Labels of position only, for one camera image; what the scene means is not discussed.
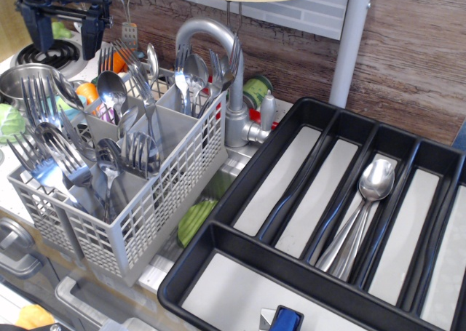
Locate silver toy faucet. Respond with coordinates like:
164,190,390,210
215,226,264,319
175,17,276,147

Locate green toy cabbage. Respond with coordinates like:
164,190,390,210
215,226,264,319
1,103,26,143

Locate steel spoons in tray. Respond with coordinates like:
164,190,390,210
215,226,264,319
315,159,395,281

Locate steel fork front left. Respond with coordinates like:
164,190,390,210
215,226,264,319
7,132,89,214

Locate steel spoon near faucet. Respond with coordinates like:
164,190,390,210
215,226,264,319
183,53,209,117

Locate steel fork back left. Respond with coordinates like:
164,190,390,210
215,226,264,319
21,74,61,129

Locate blue object bottom edge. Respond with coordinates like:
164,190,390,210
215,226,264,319
258,306,304,331

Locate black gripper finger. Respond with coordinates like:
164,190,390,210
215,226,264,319
23,7,54,52
81,17,105,60

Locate black stove burner coil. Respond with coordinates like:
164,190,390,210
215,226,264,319
14,39,81,69

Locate steel spoon centre basket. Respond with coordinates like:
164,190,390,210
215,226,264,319
97,71,127,125

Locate steel pot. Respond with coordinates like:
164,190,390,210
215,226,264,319
1,63,58,111

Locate teal bowl with green ball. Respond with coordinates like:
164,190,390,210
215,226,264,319
55,95,82,121

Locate orange toy carrot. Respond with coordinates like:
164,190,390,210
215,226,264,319
76,82,99,105

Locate green toy can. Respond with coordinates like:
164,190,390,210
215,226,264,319
242,75,273,110

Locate green striped toy vegetable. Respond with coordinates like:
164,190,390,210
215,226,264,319
177,200,218,248

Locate yellow toy bottom left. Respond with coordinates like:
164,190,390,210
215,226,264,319
15,305,55,330

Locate black cutlery tray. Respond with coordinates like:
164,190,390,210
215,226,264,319
158,97,465,330

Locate grey metal post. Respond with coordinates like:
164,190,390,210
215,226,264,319
328,0,371,108

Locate hanging toy spatula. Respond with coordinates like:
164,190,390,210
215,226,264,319
120,0,138,51

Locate grey plastic cutlery basket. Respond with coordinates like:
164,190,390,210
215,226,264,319
8,87,227,286

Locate steel fork near faucet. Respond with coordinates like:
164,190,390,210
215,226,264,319
174,44,191,116

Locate big steel spoon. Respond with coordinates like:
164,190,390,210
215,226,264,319
51,69,105,121

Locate small green toy vegetable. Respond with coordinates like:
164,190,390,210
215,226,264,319
52,21,72,39

